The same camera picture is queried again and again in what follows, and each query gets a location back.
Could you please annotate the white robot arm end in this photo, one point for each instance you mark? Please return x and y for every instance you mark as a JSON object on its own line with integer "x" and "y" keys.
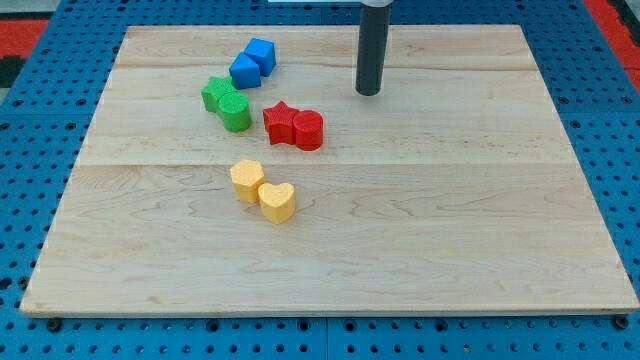
{"x": 377, "y": 3}

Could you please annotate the light wooden board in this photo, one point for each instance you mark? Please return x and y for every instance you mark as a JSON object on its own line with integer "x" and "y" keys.
{"x": 453, "y": 192}

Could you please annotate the yellow heart block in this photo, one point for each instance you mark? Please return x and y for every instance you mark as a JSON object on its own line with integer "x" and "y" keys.
{"x": 277, "y": 202}

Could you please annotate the red cylinder block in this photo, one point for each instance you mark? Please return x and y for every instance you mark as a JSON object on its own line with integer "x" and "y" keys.
{"x": 309, "y": 130}

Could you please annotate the red star block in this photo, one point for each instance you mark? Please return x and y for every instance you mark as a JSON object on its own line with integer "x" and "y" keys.
{"x": 278, "y": 123}

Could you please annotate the yellow hexagon block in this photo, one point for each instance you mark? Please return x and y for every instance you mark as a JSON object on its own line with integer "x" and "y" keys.
{"x": 247, "y": 176}

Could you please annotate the green cylinder block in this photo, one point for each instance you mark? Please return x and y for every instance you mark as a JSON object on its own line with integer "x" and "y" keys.
{"x": 234, "y": 110}

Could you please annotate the green star block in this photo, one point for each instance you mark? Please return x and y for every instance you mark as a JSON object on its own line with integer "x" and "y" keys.
{"x": 214, "y": 90}

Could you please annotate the blue cube block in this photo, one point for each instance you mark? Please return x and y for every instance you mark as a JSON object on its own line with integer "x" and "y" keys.
{"x": 263, "y": 53}

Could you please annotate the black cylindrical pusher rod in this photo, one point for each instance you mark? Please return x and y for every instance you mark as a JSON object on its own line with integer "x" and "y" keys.
{"x": 372, "y": 41}

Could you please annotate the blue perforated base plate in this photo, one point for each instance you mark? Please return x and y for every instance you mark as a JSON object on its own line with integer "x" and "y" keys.
{"x": 49, "y": 107}

